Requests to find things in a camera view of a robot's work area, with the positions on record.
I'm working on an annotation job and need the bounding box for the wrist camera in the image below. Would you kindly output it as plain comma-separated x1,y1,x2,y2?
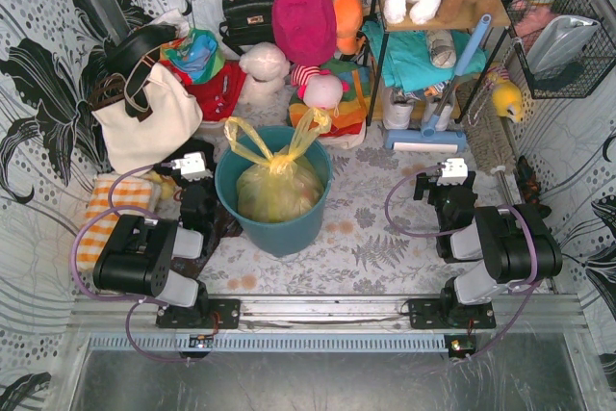
171,152,213,181
440,158,469,183

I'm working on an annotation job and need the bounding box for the black wire basket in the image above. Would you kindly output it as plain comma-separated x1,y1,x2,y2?
502,0,615,99

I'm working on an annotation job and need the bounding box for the cream canvas tote bag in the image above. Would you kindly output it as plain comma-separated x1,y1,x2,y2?
93,64,203,174

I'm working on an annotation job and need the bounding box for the yellow plush duck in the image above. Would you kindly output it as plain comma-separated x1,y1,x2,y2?
486,66,523,123

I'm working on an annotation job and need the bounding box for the colourful printed bag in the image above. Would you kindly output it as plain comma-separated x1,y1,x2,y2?
159,29,225,86

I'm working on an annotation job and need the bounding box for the black leather handbag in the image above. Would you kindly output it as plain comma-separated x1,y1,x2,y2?
218,0,275,56

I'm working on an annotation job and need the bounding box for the blue mop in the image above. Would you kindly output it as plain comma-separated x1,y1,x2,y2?
384,13,492,153

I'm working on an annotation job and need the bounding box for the silver foil pouch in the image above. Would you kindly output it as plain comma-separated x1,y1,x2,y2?
526,15,601,74

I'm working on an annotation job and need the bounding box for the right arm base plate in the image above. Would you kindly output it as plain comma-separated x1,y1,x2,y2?
406,298,497,330

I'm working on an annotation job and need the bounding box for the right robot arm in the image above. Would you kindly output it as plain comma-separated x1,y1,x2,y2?
414,171,563,314

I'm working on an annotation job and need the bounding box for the white plush bear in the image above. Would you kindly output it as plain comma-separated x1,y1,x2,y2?
238,42,291,105

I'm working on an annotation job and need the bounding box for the dark patterned necktie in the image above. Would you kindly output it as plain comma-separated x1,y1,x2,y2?
171,202,243,279

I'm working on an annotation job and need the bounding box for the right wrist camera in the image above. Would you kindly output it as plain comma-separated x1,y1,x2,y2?
440,158,469,183

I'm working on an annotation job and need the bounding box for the orange checkered towel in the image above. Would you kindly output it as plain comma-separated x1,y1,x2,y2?
76,174,161,271

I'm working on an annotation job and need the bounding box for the teal cloth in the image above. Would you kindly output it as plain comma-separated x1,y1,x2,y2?
362,21,487,91

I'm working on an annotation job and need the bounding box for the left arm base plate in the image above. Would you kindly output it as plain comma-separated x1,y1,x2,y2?
155,298,241,330

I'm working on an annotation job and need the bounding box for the pink head plush doll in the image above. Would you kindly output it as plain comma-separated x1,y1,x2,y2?
291,65,349,110

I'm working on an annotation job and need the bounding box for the magenta fabric bag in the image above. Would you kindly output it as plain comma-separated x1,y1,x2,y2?
271,0,337,66

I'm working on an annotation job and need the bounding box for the red cloth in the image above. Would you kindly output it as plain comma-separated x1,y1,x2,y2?
186,61,246,122

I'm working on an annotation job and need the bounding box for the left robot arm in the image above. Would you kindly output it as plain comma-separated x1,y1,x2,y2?
92,180,217,316

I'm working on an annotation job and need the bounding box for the orange plush toy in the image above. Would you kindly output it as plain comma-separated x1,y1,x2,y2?
332,0,365,55

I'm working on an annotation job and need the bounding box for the yellow trash bag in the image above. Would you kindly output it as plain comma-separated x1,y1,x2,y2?
224,108,331,223

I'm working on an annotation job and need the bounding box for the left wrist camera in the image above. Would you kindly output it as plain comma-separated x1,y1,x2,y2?
171,152,213,181

